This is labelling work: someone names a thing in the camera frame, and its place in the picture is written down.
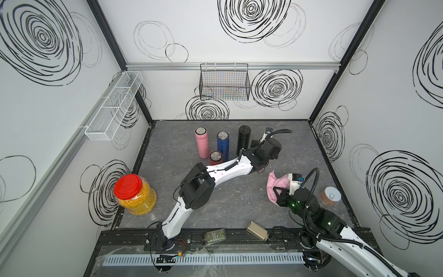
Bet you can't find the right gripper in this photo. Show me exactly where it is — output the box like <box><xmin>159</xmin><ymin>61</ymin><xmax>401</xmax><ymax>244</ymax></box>
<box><xmin>273</xmin><ymin>185</ymin><xmax>311</xmax><ymax>224</ymax></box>

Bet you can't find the pink microfiber cloth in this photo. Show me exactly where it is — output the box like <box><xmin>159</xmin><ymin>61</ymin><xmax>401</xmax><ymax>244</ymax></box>
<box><xmin>266</xmin><ymin>172</ymin><xmax>290</xmax><ymax>205</ymax></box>

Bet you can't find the black thermos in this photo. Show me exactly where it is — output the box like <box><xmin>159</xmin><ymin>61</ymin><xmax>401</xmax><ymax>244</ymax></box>
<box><xmin>236</xmin><ymin>125</ymin><xmax>251</xmax><ymax>155</ymax></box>

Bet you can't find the blue thermos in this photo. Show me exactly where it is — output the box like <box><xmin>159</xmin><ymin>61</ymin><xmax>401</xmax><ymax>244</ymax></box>
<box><xmin>216</xmin><ymin>131</ymin><xmax>230</xmax><ymax>162</ymax></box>

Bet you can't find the red thermos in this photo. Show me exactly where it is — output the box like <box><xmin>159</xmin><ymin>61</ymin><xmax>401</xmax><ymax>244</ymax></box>
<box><xmin>209</xmin><ymin>151</ymin><xmax>223</xmax><ymax>166</ymax></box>

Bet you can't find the pink thermos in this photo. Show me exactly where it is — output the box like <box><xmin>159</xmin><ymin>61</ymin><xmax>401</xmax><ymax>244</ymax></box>
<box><xmin>195</xmin><ymin>126</ymin><xmax>210</xmax><ymax>159</ymax></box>

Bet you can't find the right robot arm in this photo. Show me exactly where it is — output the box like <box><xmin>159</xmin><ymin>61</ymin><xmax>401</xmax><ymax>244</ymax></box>
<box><xmin>266</xmin><ymin>167</ymin><xmax>418</xmax><ymax>277</ymax></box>

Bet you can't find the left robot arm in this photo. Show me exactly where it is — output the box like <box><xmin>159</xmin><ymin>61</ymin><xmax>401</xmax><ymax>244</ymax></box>
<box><xmin>156</xmin><ymin>129</ymin><xmax>293</xmax><ymax>241</ymax></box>

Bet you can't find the white lid can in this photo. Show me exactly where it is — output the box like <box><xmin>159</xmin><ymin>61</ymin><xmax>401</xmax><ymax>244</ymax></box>
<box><xmin>320</xmin><ymin>187</ymin><xmax>342</xmax><ymax>207</ymax></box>

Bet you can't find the beige sponge block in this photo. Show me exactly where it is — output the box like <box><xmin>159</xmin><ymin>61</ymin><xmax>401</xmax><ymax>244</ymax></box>
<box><xmin>246</xmin><ymin>221</ymin><xmax>269</xmax><ymax>242</ymax></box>

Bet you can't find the green scouring pad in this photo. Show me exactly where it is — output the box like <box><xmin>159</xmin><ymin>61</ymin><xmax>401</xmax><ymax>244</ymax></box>
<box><xmin>204</xmin><ymin>229</ymin><xmax>227</xmax><ymax>245</ymax></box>

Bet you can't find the red lid snack jar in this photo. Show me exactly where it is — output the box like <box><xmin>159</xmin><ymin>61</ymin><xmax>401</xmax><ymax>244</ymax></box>
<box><xmin>113</xmin><ymin>174</ymin><xmax>157</xmax><ymax>215</ymax></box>

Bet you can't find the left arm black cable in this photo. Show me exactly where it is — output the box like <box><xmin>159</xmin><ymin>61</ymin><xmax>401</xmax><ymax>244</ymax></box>
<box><xmin>263</xmin><ymin>129</ymin><xmax>294</xmax><ymax>140</ymax></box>

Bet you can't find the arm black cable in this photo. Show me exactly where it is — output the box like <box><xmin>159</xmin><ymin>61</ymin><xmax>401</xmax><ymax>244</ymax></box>
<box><xmin>300</xmin><ymin>167</ymin><xmax>406</xmax><ymax>277</ymax></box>
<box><xmin>263</xmin><ymin>129</ymin><xmax>294</xmax><ymax>140</ymax></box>

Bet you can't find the black wire basket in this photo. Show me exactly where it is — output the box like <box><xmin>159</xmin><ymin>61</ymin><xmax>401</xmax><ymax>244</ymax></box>
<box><xmin>198</xmin><ymin>63</ymin><xmax>251</xmax><ymax>101</ymax></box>

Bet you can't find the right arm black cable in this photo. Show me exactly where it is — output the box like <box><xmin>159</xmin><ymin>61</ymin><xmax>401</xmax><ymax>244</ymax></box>
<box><xmin>300</xmin><ymin>167</ymin><xmax>406</xmax><ymax>277</ymax></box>

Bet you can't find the white wire shelf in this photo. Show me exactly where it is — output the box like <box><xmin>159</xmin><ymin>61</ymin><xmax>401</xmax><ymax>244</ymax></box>
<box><xmin>85</xmin><ymin>71</ymin><xmax>143</xmax><ymax>141</ymax></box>

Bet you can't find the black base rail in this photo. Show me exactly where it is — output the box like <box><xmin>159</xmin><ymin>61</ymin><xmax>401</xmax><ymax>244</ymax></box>
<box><xmin>97</xmin><ymin>227</ymin><xmax>302</xmax><ymax>251</ymax></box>

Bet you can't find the white cable duct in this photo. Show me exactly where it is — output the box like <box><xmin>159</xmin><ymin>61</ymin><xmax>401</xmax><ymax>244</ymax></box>
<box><xmin>103</xmin><ymin>252</ymin><xmax>305</xmax><ymax>266</ymax></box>

